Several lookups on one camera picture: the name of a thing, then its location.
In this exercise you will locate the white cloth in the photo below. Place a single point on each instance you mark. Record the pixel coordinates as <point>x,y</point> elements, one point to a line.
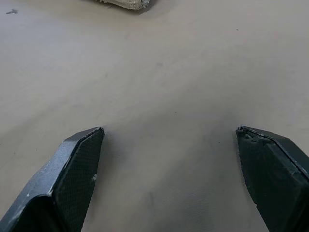
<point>125,3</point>

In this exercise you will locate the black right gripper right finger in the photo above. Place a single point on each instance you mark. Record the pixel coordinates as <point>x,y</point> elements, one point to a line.
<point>272,178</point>

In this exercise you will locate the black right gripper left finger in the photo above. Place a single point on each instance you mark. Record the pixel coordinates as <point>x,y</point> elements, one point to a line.
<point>60,183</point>

